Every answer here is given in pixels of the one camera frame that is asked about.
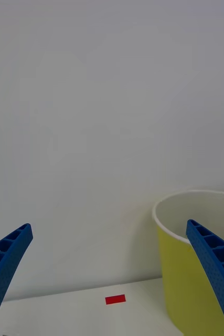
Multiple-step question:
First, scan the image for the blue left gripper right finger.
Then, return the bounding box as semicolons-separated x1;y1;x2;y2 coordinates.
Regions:
185;219;224;336

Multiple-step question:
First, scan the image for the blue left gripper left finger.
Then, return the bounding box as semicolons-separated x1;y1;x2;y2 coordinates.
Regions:
0;223;34;336

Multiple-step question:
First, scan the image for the yellow-green plastic bin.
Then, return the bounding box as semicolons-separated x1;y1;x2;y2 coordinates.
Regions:
152;189;224;336

